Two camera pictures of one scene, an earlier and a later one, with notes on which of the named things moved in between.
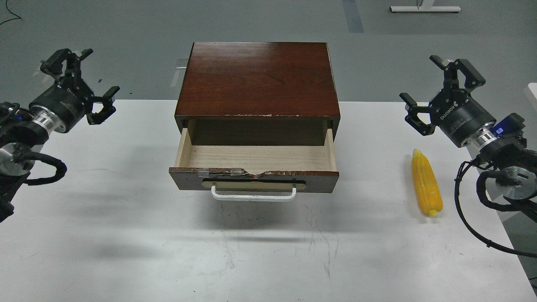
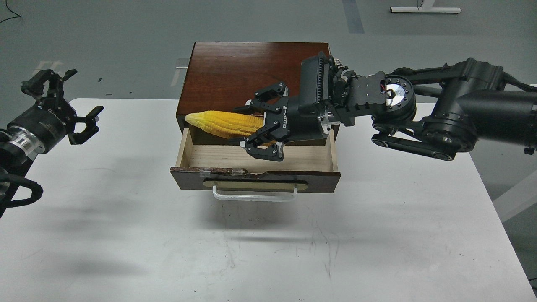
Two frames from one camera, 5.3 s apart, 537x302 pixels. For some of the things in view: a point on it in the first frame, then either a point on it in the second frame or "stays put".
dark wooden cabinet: [258, 93] stays put
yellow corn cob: [428, 188] to [228, 124]
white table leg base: [426, 6] stays put
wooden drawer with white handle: [255, 164] stays put
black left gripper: [68, 99] to [294, 122]
